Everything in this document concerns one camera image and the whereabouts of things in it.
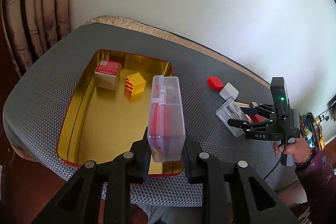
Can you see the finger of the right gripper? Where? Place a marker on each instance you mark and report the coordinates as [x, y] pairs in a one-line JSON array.
[[237, 123], [254, 108]]

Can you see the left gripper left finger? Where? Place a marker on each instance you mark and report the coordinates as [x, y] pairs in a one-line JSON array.
[[139, 166]]

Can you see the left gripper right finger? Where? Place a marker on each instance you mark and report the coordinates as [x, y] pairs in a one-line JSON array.
[[194, 159]]

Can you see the clear plastic case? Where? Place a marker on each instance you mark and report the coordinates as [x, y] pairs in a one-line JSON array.
[[229, 116]]

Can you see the white wall charger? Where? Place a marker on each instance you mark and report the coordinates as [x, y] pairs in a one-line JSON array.
[[229, 91]]

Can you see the clear plastic box red contents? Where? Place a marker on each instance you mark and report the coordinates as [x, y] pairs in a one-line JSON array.
[[166, 126]]

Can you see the red rectangular box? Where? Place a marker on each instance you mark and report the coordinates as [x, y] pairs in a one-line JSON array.
[[255, 118]]

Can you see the right forearm purple sleeve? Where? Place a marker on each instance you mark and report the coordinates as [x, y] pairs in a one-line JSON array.
[[318, 180]]

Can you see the right hand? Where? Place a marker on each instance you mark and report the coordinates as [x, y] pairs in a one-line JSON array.
[[299, 150]]

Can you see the small red rounded box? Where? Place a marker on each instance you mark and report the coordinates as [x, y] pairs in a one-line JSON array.
[[215, 83]]

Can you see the gold red tin tray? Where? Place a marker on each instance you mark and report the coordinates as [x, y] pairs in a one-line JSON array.
[[101, 124]]

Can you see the yellow red striped cube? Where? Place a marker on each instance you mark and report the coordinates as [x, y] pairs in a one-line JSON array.
[[135, 84]]

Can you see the red gold carton box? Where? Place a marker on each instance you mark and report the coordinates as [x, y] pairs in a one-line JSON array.
[[107, 74]]

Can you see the black tracker camera box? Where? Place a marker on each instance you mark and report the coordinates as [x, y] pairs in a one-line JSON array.
[[280, 97]]

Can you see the colourful clutter by wall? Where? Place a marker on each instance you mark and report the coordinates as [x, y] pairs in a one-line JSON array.
[[311, 126]]

